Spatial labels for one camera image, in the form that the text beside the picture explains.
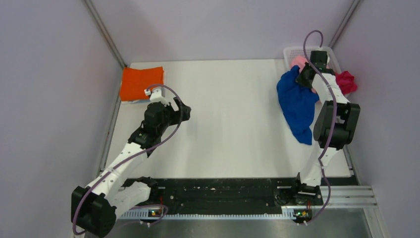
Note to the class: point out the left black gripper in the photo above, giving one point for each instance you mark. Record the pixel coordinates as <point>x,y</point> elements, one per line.
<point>177,114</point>

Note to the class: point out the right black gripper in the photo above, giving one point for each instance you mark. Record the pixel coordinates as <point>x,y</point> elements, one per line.
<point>299,79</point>

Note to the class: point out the blue t shirt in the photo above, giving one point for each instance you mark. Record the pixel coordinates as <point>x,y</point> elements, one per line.
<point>297,104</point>

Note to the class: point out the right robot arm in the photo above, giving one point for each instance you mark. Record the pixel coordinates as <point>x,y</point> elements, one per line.
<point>334,127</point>

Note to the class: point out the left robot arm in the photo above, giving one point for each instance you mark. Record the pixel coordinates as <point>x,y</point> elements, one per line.
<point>96,207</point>

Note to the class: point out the light pink t shirt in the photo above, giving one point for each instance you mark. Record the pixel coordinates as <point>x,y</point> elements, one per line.
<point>298,61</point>

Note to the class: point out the white plastic basket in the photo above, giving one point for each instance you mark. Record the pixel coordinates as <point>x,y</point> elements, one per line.
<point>295,52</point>

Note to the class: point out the magenta t shirt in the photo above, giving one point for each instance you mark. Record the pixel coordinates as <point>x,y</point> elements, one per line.
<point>346,82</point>

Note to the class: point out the folded orange t shirt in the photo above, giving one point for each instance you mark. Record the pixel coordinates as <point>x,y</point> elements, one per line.
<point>141,83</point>

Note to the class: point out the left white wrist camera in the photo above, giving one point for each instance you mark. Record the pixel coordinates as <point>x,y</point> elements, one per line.
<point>155,96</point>

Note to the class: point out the right corner aluminium post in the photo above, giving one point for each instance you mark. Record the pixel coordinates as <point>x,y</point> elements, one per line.
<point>344,22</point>

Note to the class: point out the corner aluminium post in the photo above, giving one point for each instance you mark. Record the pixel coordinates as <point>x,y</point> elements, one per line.
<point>344,22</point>
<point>97,20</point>

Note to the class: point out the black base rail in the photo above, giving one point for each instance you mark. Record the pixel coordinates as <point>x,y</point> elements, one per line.
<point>237,196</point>

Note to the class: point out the left corner aluminium post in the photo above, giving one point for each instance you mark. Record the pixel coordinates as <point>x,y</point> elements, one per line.
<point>97,20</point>

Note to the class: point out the white slotted cable duct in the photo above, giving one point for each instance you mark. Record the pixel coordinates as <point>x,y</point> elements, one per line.
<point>147,214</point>

